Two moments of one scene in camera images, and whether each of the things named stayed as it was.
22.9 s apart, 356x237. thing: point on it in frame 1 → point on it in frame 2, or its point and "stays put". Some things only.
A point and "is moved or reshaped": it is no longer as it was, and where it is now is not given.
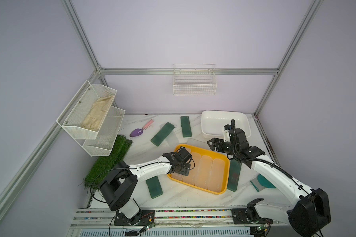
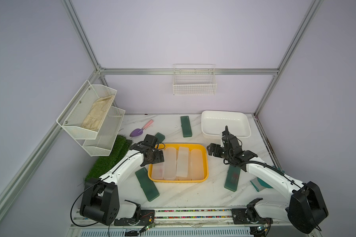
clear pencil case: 195,142 is moved or reshaped
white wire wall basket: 194,79 stays put
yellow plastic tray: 222,156 → 162,146
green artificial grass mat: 104,164 stays put
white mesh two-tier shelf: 91,121 stays put
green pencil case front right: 234,175 stays put
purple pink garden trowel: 138,132 stays put
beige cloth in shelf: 94,118 stays put
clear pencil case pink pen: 177,176 is moved or reshaped
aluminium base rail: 217,222 stays put
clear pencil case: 172,138 is moved or reshaped
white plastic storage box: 213,123 stays put
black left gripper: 185,169 → 158,157
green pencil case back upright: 186,129 stays put
